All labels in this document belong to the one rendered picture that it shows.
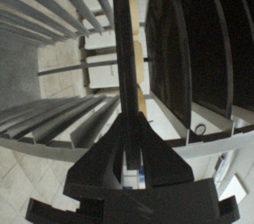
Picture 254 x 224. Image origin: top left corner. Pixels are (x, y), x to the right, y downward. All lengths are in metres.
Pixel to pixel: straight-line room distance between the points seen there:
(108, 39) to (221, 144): 1.96
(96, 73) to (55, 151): 1.89
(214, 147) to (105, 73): 1.93
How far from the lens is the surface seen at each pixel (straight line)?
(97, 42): 2.09
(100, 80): 2.09
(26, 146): 0.31
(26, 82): 0.99
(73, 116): 0.41
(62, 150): 0.24
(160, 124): 3.06
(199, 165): 4.46
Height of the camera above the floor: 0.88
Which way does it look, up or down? 6 degrees down
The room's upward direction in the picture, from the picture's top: 86 degrees clockwise
